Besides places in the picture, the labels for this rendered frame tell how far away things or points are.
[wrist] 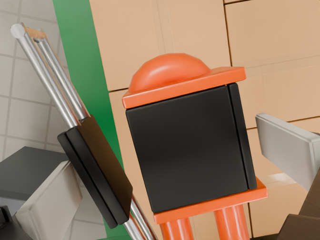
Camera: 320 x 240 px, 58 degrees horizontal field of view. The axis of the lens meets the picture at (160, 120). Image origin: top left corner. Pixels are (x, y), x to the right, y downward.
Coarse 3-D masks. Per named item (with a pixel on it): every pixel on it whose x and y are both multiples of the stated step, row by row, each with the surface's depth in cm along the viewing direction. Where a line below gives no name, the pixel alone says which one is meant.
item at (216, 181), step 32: (128, 96) 17; (160, 96) 17; (192, 96) 17; (224, 96) 17; (160, 128) 17; (192, 128) 17; (224, 128) 17; (160, 160) 17; (192, 160) 17; (224, 160) 17; (160, 192) 18; (192, 192) 18; (224, 192) 18; (256, 192) 18
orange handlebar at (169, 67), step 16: (144, 64) 18; (160, 64) 18; (176, 64) 18; (192, 64) 18; (144, 80) 18; (160, 80) 18; (176, 80) 18; (224, 208) 20; (240, 208) 20; (160, 224) 20; (176, 224) 20; (224, 224) 20; (240, 224) 20
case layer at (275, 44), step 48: (96, 0) 86; (144, 0) 86; (192, 0) 87; (240, 0) 88; (288, 0) 88; (144, 48) 89; (192, 48) 89; (240, 48) 90; (288, 48) 90; (240, 96) 93; (288, 96) 93; (144, 192) 98; (288, 192) 100
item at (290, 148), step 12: (264, 120) 18; (276, 120) 17; (264, 132) 18; (276, 132) 16; (288, 132) 15; (300, 132) 14; (264, 144) 19; (276, 144) 17; (288, 144) 15; (300, 144) 14; (312, 144) 13; (264, 156) 20; (276, 156) 17; (288, 156) 16; (300, 156) 14; (312, 156) 13; (288, 168) 16; (300, 168) 14; (312, 168) 13; (300, 180) 15; (312, 180) 13
